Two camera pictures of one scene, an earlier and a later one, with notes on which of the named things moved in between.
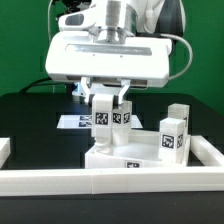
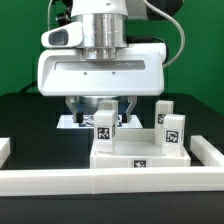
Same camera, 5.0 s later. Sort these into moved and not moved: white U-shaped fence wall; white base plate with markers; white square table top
Moved: white square table top
Not moved: white base plate with markers; white U-shaped fence wall
